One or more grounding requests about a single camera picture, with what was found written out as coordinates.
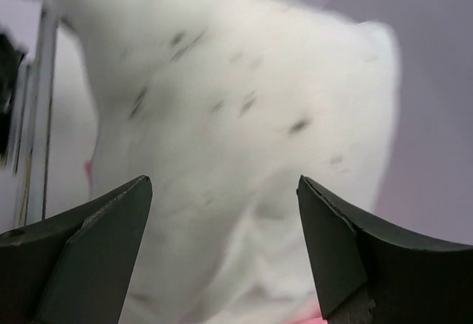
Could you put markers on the pink pillowcase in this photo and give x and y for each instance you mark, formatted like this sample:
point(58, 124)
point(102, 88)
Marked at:
point(223, 242)

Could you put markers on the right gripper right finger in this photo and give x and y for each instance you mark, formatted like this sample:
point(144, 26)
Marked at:
point(368, 270)

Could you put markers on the aluminium table frame rail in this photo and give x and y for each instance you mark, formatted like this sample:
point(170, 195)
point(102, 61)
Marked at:
point(35, 89)

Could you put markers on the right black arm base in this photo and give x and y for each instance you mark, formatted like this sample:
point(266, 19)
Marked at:
point(12, 57)

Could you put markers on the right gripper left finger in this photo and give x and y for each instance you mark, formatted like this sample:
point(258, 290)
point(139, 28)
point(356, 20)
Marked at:
point(75, 267)

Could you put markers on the white pillow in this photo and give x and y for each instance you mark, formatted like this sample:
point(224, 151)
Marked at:
point(178, 78)

